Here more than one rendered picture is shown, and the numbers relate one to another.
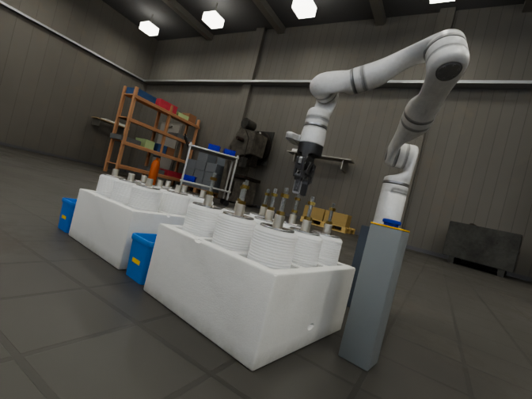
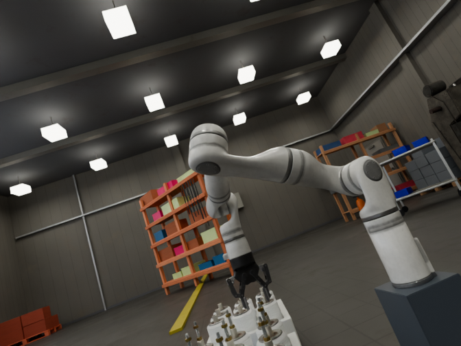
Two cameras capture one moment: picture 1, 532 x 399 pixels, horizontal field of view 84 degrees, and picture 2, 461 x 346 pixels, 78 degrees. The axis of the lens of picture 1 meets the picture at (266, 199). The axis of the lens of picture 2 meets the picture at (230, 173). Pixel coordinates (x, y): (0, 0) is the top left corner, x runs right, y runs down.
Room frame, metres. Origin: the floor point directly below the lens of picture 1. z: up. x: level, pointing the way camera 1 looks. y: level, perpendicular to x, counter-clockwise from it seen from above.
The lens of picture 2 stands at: (0.37, -0.87, 0.54)
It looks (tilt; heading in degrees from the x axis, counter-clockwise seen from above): 14 degrees up; 52
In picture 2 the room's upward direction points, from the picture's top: 21 degrees counter-clockwise
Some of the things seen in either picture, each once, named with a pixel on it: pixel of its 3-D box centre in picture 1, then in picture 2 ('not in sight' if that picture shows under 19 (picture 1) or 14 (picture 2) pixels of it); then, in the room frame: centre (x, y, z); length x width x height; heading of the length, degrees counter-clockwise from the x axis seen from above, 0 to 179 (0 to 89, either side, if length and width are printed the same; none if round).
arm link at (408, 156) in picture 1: (400, 166); (368, 189); (1.11, -0.46, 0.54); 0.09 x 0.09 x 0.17; 76
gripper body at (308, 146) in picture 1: (308, 157); (245, 268); (0.90, -0.09, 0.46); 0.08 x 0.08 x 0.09
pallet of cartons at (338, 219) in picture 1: (328, 219); not in sight; (6.96, -1.55, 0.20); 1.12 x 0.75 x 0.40; 58
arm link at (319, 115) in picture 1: (322, 104); (228, 216); (0.90, -0.10, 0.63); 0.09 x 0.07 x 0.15; 149
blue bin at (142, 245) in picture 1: (180, 257); not in sight; (0.94, 0.22, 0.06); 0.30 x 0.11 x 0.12; 142
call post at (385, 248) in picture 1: (374, 293); not in sight; (0.68, -0.29, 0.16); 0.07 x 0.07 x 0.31; 52
